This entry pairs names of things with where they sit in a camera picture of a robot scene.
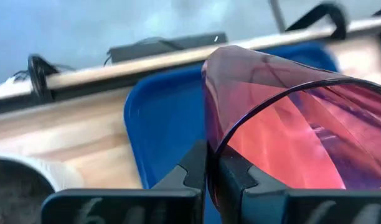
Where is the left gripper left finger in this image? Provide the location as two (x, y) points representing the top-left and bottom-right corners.
(40, 139), (209, 224)

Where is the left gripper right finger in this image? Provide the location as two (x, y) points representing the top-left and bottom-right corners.
(208, 145), (381, 224)

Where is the red translucent cup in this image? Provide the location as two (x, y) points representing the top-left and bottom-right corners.
(201, 45), (381, 215)

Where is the blue plastic tray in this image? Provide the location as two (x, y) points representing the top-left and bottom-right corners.
(123, 42), (339, 224)

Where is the green plant in white pot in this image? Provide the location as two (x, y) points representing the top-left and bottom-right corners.
(0, 154), (85, 224)

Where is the black flat box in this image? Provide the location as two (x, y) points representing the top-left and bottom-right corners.
(103, 32), (228, 66)

